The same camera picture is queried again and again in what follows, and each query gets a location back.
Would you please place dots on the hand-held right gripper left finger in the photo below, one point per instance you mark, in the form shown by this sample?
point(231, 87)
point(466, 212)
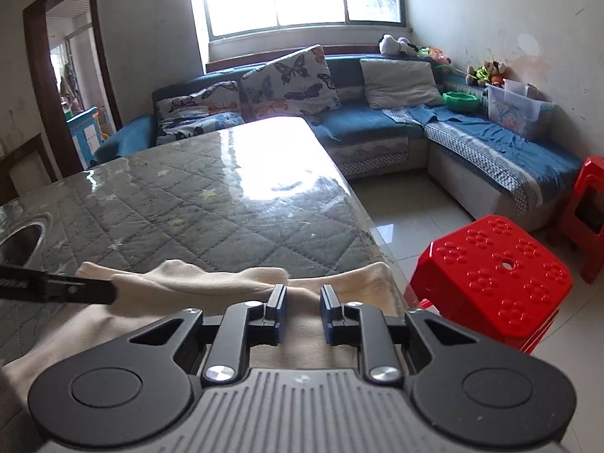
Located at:
point(279, 316)

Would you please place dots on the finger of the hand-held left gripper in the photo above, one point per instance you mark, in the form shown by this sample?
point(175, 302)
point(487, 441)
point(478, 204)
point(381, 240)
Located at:
point(80, 292)

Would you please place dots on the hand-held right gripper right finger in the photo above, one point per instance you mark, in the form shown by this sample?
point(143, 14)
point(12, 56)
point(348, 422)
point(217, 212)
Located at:
point(329, 318)

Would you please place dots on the cream towel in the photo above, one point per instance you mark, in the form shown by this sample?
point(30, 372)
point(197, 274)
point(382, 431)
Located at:
point(188, 276)

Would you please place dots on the hanging clothes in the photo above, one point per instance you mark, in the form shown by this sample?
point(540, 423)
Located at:
point(68, 80)

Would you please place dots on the round black induction cooktop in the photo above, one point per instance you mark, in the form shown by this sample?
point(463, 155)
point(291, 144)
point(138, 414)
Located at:
point(19, 240)

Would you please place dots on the blue white box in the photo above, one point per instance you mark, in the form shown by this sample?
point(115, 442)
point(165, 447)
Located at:
point(85, 137)

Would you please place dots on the red plastic stool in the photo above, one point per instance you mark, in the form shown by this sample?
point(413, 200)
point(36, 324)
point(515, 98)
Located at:
point(585, 184)
point(495, 264)

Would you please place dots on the blue corner sofa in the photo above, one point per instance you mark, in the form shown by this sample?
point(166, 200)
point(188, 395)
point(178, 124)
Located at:
point(358, 122)

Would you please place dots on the bluish butterfly print pillow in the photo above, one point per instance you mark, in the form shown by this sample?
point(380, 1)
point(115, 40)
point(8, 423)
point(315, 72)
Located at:
point(203, 130)

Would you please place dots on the blue sofa throw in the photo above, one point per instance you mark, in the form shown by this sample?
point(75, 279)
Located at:
point(495, 141)

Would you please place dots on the grey pillow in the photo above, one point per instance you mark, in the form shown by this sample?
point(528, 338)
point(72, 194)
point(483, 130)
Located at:
point(401, 82)

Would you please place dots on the green bowl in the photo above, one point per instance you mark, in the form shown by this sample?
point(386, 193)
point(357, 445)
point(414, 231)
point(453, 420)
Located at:
point(460, 101)

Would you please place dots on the panda plush toy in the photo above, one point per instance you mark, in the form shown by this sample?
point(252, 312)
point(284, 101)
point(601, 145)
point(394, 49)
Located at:
point(394, 45)

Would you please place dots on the clear plastic storage box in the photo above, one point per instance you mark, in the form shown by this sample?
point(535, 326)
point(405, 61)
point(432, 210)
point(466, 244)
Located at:
point(519, 111)

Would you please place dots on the pink and green toy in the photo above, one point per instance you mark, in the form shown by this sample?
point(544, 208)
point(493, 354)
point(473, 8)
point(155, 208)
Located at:
point(432, 55)

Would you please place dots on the group of small plush toys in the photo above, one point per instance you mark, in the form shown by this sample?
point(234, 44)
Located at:
point(488, 74)

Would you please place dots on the dark wooden door frame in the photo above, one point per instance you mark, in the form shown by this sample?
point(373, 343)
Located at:
point(35, 56)

